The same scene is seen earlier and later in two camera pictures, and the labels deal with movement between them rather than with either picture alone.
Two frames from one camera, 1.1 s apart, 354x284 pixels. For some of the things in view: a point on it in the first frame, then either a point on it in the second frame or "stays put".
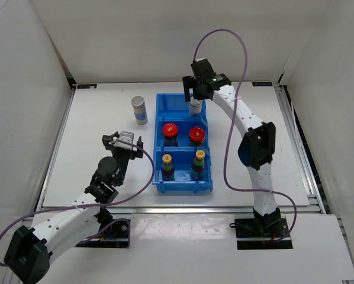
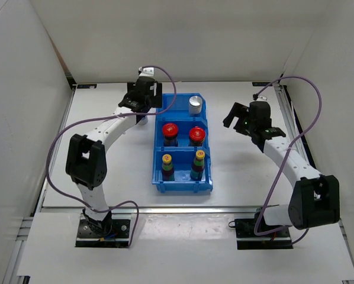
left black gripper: x=106 y=139 → x=155 y=99
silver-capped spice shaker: x=195 y=106 stays put
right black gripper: x=190 y=82 → x=240 y=111
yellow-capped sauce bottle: x=198 y=169 stays put
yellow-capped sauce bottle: x=167 y=173 stays put
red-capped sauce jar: x=196 y=136 stays put
